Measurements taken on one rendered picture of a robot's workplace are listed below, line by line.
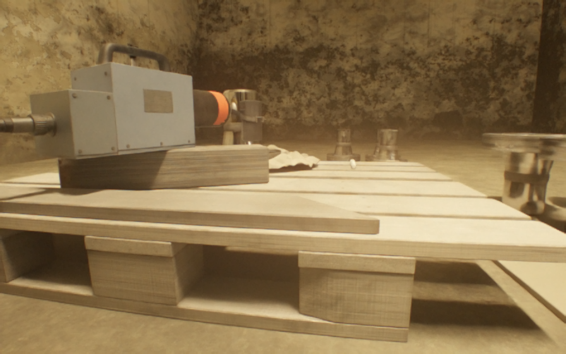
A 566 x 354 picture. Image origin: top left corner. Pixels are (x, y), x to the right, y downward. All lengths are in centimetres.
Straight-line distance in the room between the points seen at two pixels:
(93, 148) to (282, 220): 36
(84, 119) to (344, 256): 47
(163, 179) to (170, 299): 30
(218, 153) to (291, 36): 540
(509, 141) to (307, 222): 76
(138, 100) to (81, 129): 13
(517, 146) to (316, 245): 76
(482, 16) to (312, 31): 287
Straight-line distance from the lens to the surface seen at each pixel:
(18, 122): 62
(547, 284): 70
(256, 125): 98
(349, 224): 41
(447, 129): 611
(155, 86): 70
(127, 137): 65
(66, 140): 61
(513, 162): 112
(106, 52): 71
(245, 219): 42
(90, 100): 61
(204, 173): 71
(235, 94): 98
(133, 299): 54
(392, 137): 208
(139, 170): 72
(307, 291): 44
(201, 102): 82
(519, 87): 659
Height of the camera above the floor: 28
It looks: 10 degrees down
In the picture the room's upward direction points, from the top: straight up
